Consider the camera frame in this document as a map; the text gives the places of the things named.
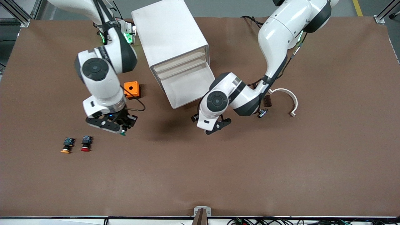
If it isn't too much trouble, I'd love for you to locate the white plastic cabinet drawer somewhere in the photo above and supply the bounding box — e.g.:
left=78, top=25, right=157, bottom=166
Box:
left=153, top=47, right=207, bottom=72
left=155, top=56, right=207, bottom=79
left=160, top=60, right=217, bottom=109

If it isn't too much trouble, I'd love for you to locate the red push button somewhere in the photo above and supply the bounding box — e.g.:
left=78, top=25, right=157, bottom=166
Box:
left=81, top=135, right=93, bottom=152

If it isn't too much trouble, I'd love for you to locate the yellow push button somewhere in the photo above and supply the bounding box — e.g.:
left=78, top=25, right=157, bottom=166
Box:
left=60, top=138, right=75, bottom=154

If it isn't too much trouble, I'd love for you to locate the white drawer cabinet shell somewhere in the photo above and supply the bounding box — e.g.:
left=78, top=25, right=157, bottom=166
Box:
left=131, top=0, right=210, bottom=94

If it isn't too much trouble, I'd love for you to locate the orange box with hole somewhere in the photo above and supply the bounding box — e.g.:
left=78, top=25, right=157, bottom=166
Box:
left=124, top=81, right=141, bottom=100

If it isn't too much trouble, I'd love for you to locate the large table cover sheet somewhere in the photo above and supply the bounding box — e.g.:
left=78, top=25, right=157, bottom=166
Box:
left=0, top=16, right=400, bottom=218

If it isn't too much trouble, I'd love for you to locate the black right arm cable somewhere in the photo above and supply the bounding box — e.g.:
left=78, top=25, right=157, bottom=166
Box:
left=93, top=0, right=146, bottom=112

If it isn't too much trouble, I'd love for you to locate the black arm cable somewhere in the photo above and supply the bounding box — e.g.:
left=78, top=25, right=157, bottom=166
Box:
left=93, top=0, right=146, bottom=112
left=246, top=30, right=308, bottom=92

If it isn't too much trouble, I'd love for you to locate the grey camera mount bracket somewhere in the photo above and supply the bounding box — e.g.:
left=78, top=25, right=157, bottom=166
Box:
left=191, top=206, right=212, bottom=225

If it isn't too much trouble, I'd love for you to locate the white curved bracket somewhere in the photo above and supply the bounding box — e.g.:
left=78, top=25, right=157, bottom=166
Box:
left=268, top=88, right=298, bottom=118

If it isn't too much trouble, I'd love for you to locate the metal table edge rail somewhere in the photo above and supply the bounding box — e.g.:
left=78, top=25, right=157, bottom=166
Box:
left=0, top=216, right=400, bottom=225

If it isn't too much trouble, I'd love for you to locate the black base power cable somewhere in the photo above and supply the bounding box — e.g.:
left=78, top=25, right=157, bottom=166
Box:
left=241, top=15, right=265, bottom=29

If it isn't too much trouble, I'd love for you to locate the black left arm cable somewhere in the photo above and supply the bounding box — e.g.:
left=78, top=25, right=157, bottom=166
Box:
left=246, top=30, right=308, bottom=92

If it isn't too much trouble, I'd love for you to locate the black cable bundle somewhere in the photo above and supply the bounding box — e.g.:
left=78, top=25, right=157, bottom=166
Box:
left=227, top=217, right=400, bottom=225

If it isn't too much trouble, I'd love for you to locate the aluminium frame profile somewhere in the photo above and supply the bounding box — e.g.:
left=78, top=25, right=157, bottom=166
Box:
left=0, top=0, right=43, bottom=28
left=374, top=0, right=400, bottom=25

